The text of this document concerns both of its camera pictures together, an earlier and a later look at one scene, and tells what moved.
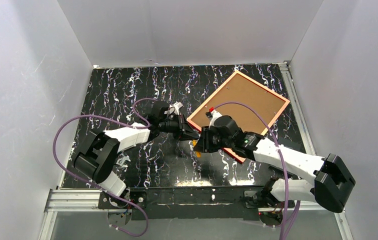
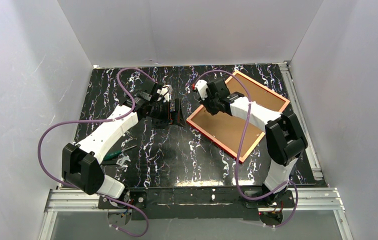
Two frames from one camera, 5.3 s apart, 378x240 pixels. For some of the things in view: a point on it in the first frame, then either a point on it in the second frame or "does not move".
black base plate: [189, 203] does not move
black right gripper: [205, 141] -> [211, 107]
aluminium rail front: [64, 200] does not move
